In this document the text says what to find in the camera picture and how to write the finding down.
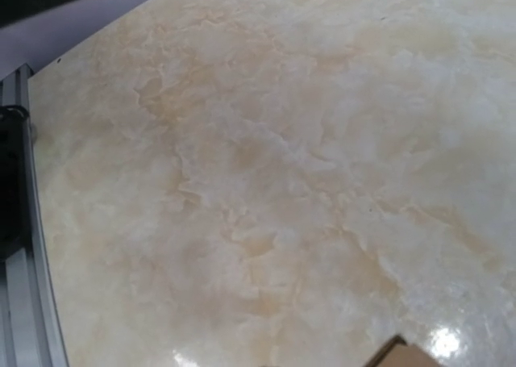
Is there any front aluminium frame rail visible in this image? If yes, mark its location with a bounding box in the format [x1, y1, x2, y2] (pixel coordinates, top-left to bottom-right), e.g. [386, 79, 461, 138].
[1, 65, 69, 366]

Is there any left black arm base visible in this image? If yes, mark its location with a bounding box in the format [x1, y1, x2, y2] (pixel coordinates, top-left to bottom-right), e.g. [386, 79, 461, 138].
[1, 105, 31, 261]

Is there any brown cardboard box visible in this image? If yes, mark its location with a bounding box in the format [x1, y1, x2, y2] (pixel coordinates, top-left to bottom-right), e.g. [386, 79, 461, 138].
[364, 335, 440, 367]

